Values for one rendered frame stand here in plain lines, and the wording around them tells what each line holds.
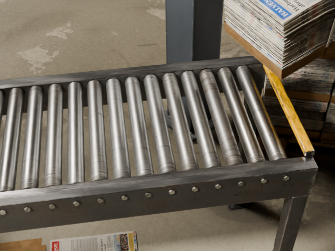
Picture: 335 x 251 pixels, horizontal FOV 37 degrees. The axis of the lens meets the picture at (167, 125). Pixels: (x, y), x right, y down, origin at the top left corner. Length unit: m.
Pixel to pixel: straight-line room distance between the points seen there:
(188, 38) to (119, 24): 1.30
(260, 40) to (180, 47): 0.87
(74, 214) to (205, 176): 0.38
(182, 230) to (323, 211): 0.65
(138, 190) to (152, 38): 2.08
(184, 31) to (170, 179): 1.03
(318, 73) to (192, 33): 0.57
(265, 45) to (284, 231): 0.60
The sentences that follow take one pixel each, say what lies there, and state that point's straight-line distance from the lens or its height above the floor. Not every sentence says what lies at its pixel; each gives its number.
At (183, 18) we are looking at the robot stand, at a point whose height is 0.68.
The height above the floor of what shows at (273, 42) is 1.05.
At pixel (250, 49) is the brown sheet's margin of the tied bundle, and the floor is 0.96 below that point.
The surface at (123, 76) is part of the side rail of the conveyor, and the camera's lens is 1.72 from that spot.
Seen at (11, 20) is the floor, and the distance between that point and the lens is 3.71.
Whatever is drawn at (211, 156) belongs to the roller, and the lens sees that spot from 1.44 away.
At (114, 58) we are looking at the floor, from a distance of 3.18.
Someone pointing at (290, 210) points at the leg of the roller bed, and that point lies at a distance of 1.58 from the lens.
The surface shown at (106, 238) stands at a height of 0.01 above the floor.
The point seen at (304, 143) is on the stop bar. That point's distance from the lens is 1.49.
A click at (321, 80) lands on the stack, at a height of 0.49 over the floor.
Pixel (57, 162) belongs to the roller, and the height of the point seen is 0.80.
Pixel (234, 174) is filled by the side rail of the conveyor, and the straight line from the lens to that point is 1.40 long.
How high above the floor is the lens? 1.85
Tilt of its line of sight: 44 degrees down
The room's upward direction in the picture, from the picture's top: 1 degrees counter-clockwise
